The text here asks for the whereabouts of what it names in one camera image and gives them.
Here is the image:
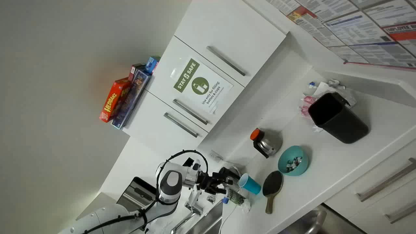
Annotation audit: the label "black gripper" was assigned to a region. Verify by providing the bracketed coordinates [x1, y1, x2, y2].
[197, 168, 240, 195]

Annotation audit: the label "blue plastic cup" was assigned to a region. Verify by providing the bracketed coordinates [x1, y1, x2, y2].
[239, 173, 262, 195]

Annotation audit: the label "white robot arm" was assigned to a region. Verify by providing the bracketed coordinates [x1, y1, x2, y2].
[59, 150, 241, 234]

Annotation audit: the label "black landfill bin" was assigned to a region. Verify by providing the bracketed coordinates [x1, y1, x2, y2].
[309, 92, 370, 144]

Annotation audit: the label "chrome faucet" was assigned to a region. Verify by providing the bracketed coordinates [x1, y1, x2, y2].
[171, 208, 203, 234]

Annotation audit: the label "glass jar with orange lid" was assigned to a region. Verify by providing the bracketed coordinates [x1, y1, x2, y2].
[250, 127, 283, 157]

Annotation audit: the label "paper towel dispenser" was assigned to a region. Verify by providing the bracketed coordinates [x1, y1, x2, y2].
[118, 177, 157, 212]

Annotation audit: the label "teal bowl with candies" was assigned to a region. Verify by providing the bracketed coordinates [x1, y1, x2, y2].
[278, 146, 311, 177]

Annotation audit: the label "green stay safe sign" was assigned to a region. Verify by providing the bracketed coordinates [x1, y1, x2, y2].
[174, 59, 233, 114]

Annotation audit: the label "steel sink basin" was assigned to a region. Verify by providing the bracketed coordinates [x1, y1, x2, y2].
[279, 204, 367, 234]

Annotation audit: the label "blue box on cabinet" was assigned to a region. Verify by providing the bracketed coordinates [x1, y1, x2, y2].
[112, 56, 161, 129]

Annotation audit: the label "orange box on cabinet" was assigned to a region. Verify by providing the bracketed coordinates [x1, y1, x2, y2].
[99, 78, 132, 122]

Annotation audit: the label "crumpled white wrappers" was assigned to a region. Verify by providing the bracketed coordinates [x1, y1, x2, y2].
[300, 79, 357, 116]

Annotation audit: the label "upper cabinet door handle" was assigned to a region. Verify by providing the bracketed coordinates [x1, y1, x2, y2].
[207, 46, 248, 77]

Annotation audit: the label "drawer handle right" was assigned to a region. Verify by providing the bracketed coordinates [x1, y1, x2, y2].
[357, 157, 416, 202]

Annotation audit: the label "wall poster with text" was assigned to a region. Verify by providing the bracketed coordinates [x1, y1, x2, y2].
[267, 0, 416, 69]

